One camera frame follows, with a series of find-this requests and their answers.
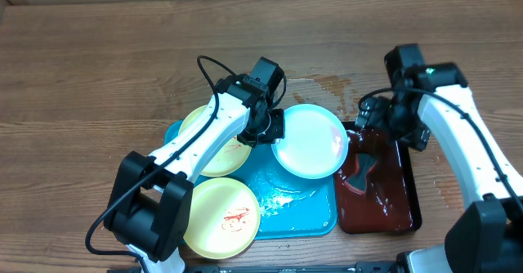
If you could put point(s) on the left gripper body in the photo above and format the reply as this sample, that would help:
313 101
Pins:
271 128

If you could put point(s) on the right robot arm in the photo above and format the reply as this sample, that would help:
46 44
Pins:
425 101

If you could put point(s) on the dark red tray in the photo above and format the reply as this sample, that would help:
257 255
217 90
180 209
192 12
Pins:
390 203

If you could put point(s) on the yellow plate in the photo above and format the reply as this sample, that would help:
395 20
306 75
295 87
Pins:
231 156
224 218

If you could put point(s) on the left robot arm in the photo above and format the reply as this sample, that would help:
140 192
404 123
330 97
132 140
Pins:
149 205

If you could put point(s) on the blue plastic tray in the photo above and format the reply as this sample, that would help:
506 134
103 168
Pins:
290 206

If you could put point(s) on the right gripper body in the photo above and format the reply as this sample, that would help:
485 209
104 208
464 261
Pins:
372 112

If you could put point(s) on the light blue plate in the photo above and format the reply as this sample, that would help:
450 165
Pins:
315 144

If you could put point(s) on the yellow plate lower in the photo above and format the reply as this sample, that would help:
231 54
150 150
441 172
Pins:
224 218

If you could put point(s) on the yellow plate upper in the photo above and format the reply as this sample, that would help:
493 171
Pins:
231 156

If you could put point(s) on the red and black sponge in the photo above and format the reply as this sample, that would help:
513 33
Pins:
364 164

